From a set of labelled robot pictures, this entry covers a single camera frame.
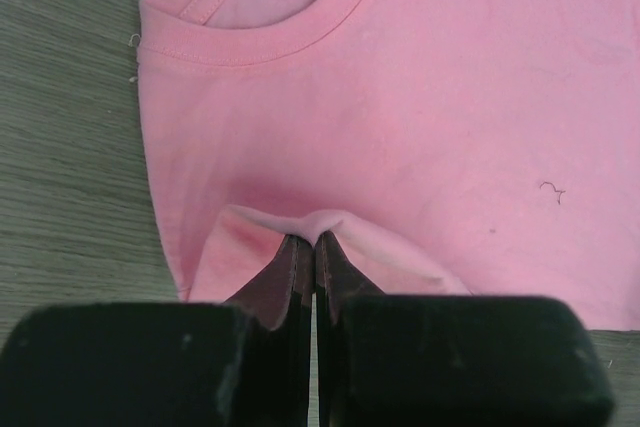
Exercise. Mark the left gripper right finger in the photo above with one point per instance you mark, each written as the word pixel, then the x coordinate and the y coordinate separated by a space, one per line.
pixel 336 281

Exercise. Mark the pink t shirt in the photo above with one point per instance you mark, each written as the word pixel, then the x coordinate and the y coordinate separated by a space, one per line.
pixel 452 146

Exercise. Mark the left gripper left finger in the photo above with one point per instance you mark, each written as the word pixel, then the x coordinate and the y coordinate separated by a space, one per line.
pixel 273 386

